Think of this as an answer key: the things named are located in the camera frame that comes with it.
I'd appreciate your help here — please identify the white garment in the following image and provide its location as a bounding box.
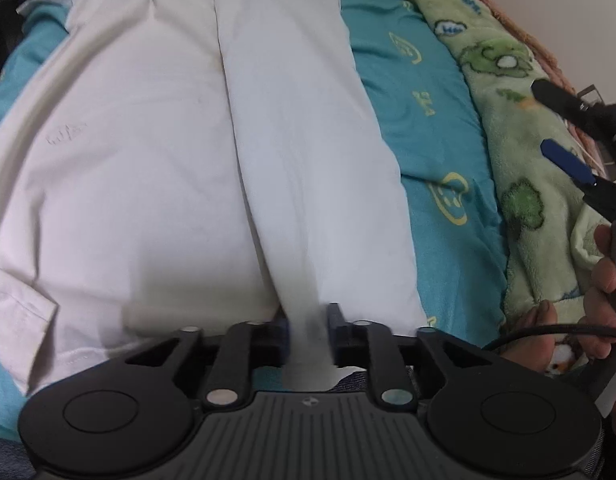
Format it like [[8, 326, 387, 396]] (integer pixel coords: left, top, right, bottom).
[[0, 0, 426, 394]]

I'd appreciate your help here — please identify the green cartoon fleece blanket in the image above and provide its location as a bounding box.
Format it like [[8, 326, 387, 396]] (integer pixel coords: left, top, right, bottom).
[[409, 0, 605, 324]]

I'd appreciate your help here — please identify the person's right hand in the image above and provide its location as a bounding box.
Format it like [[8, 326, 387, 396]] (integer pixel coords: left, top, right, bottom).
[[501, 226, 616, 434]]

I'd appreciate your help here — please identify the teal patterned bed sheet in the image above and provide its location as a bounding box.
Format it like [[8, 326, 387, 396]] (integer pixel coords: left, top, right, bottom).
[[0, 0, 510, 443]]

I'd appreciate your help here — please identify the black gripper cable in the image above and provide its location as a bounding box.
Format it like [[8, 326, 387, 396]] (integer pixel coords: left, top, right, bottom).
[[482, 323, 616, 356]]

